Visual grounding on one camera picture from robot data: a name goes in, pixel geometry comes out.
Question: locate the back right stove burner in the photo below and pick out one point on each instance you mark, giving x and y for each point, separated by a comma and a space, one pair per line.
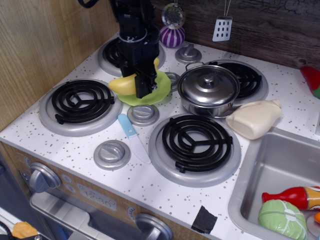
253, 84

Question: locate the oven clock display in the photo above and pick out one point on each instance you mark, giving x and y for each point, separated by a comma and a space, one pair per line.
97, 197

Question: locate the blue handled toy knife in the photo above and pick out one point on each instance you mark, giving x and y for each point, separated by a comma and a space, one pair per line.
135, 142

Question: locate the silver middle stove knob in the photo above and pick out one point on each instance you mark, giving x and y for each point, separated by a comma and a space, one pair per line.
143, 115

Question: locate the orange toy in sink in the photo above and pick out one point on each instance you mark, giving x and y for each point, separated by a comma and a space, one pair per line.
317, 217

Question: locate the red toy ketchup bottle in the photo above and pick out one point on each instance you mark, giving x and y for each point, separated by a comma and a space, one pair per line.
302, 197

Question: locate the silver back stove knob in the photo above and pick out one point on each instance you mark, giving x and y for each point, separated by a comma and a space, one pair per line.
188, 54

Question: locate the front right stove burner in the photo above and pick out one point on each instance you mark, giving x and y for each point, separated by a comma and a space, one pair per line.
194, 151

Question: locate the purple striped toy ball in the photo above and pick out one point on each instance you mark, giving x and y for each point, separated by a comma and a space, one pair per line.
172, 37

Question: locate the green toy cabbage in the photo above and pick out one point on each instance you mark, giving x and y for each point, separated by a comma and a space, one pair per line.
284, 218

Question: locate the metal sink basin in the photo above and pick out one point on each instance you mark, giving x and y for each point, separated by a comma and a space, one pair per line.
273, 163

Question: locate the front left stove burner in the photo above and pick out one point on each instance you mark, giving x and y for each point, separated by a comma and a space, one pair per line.
79, 108

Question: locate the yellow toy banana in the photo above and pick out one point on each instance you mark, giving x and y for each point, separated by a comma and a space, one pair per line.
124, 85

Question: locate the black tape piece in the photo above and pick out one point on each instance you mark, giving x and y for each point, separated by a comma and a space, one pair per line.
204, 221

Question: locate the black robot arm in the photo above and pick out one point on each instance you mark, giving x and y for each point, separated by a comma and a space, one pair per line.
139, 13

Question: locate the silver knob behind plate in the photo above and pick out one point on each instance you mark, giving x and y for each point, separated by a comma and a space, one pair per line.
174, 78

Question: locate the silver stove knob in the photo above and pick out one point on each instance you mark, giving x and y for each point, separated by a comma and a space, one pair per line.
143, 115
112, 155
188, 54

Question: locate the red green toy pepper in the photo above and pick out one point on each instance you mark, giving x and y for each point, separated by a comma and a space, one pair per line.
312, 77

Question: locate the left oven front knob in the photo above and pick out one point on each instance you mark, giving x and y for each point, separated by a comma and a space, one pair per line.
43, 178

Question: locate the right oven front knob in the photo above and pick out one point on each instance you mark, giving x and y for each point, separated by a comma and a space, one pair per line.
152, 228

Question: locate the steel pot with lid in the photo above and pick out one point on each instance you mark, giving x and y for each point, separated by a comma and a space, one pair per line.
208, 90

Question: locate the hanging metal spatula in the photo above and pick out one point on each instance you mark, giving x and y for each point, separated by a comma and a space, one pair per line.
223, 25

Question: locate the silver oven door handle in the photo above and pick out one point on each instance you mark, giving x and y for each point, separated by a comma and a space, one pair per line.
66, 215

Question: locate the silver front stove knob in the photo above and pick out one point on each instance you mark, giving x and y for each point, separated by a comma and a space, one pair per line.
112, 155

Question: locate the orange toy at corner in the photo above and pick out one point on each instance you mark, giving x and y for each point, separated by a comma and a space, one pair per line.
23, 230

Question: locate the cream toy bottle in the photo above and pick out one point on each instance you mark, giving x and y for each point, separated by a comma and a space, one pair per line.
253, 120

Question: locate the oven knob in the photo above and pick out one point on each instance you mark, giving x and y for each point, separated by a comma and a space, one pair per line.
152, 228
43, 178

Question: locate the light green plastic plate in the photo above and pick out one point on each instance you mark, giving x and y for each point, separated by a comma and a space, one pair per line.
163, 89

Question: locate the hanging metal skimmer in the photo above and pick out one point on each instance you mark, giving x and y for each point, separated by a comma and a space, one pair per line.
173, 16

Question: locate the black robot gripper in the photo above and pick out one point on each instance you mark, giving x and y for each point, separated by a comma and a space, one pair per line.
133, 61

